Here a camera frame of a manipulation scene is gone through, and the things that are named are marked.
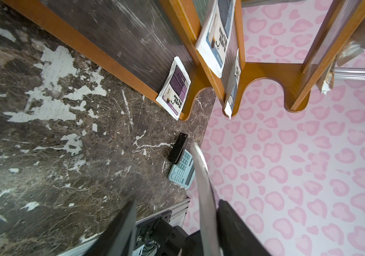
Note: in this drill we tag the light blue calculator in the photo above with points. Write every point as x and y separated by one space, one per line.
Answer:
183 173

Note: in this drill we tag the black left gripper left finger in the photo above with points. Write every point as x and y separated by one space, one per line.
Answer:
119 238

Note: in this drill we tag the orange wooden three-tier shelf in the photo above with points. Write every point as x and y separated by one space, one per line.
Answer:
136 41

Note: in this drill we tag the small black rectangular block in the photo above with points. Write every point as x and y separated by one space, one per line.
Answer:
178 148

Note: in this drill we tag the blue coffee bag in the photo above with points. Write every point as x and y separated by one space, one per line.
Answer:
212 43
232 87

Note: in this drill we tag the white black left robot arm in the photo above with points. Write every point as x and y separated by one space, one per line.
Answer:
173 241

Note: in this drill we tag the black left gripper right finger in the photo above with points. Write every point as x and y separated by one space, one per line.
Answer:
235 238

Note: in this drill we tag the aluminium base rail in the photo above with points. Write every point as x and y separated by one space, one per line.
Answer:
174 215

